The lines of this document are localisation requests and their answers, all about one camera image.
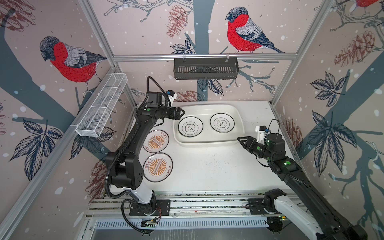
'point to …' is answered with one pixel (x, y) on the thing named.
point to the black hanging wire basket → (206, 68)
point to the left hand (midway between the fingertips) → (178, 110)
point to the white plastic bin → (205, 112)
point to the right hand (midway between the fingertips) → (237, 140)
